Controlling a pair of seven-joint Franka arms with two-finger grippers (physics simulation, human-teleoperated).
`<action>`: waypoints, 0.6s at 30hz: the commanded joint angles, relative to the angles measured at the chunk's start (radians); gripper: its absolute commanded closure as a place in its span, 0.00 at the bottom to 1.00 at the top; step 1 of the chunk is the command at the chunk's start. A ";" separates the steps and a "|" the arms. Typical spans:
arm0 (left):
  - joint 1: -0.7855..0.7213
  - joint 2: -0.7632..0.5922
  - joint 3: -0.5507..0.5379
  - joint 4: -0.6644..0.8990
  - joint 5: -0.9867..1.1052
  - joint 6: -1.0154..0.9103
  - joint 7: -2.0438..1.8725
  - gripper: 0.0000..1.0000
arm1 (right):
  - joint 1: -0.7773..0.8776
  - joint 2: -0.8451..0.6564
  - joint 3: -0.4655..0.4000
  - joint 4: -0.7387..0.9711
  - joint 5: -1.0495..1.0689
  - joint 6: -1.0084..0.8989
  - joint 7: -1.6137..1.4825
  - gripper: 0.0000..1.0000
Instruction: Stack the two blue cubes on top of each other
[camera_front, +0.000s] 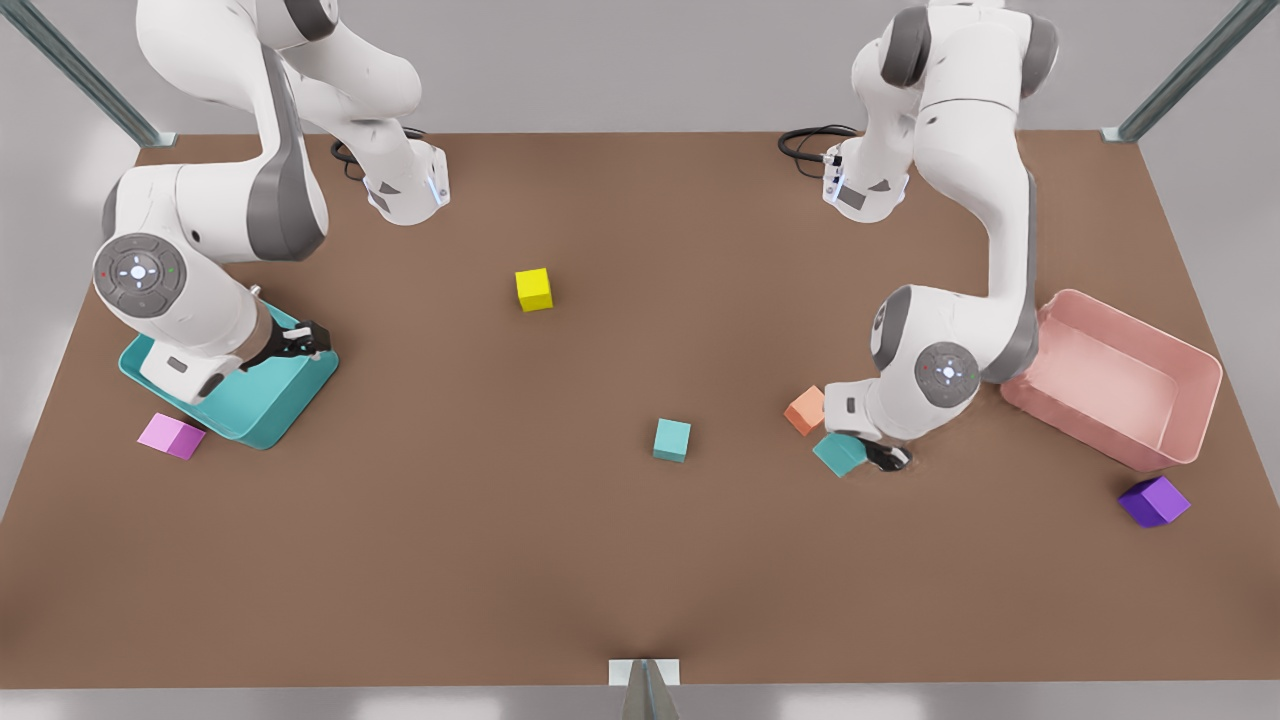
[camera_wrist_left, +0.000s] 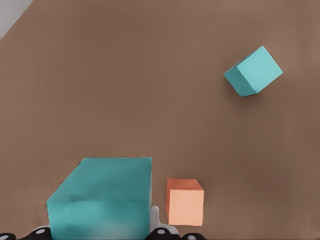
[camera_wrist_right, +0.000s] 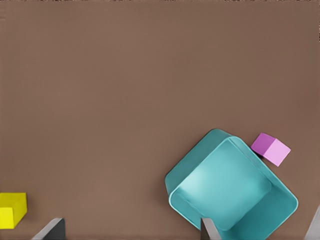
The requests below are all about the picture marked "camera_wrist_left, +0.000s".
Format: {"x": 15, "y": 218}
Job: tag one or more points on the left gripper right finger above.
{"x": 160, "y": 231}

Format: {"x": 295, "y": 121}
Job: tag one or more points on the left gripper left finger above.
{"x": 40, "y": 233}

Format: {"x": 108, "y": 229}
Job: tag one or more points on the large teal blue cube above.
{"x": 105, "y": 200}

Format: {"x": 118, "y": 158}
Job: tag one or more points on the orange cube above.
{"x": 185, "y": 207}

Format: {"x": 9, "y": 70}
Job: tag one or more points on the small teal blue cube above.
{"x": 255, "y": 72}

